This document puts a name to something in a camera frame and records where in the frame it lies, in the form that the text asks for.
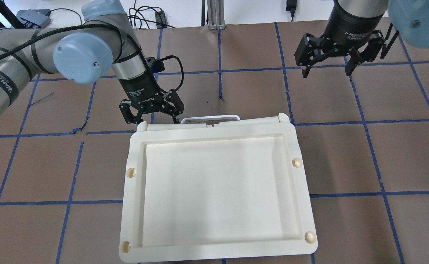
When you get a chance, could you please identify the wooden drawer with white handle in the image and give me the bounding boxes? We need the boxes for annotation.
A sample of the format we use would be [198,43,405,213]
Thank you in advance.
[180,115,241,125]

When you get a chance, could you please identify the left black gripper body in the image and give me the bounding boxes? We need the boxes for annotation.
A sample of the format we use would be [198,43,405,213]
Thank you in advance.
[119,90,185,123]

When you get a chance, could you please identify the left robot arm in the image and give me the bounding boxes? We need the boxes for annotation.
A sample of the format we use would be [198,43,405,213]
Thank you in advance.
[0,0,184,125]

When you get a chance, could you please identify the cream plastic tray lid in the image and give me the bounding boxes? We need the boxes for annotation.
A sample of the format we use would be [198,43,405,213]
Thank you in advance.
[119,113,318,263]

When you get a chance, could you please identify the black power adapter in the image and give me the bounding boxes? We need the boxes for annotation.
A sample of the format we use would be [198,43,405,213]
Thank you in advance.
[154,11,166,25]
[286,0,298,13]

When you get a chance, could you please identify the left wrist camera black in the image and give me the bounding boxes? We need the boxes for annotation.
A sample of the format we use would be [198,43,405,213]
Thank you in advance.
[146,57,165,74]

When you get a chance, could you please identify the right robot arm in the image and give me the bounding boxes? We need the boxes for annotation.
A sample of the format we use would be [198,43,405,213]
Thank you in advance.
[294,0,429,78]

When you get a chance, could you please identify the aluminium frame post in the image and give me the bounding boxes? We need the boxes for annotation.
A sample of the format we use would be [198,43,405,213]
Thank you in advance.
[206,0,226,30]

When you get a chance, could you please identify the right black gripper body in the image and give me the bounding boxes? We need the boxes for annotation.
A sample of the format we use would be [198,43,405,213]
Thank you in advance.
[294,31,385,66]

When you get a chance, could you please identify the grey box on desk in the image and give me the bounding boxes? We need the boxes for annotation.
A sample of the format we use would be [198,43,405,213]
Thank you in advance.
[16,10,51,28]

